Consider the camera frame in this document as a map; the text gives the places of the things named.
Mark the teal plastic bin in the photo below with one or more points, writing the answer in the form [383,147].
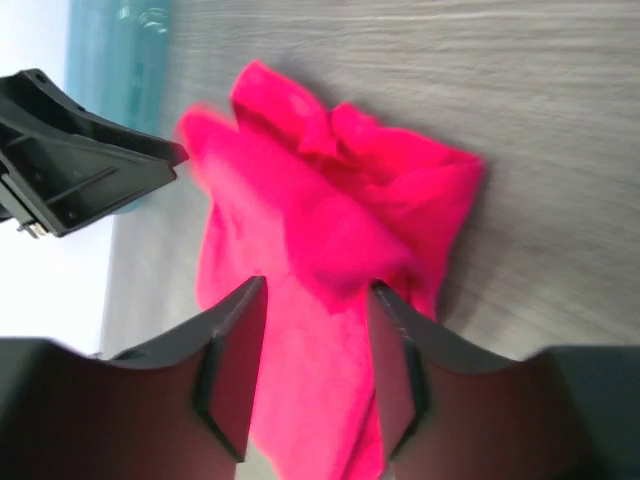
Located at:
[117,59]

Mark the red t shirt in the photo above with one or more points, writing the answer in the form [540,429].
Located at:
[320,201]

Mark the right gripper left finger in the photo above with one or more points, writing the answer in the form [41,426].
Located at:
[177,406]

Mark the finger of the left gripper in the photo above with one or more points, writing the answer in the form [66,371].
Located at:
[63,167]

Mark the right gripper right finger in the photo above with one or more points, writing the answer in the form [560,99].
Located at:
[449,409]

